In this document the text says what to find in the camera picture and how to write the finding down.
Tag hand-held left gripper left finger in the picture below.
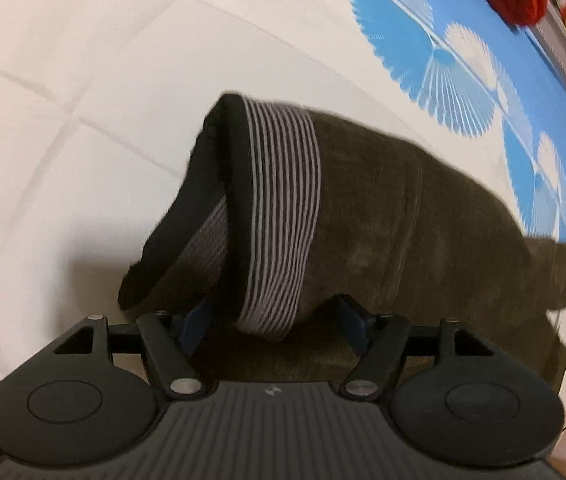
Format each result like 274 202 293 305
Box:
53 295 213 402

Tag blue white patterned bed sheet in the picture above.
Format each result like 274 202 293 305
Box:
0 0 566 461

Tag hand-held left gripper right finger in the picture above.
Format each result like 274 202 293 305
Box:
334 294 494 402

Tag dark olive striped-band shorts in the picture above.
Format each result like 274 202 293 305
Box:
118 92 566 397

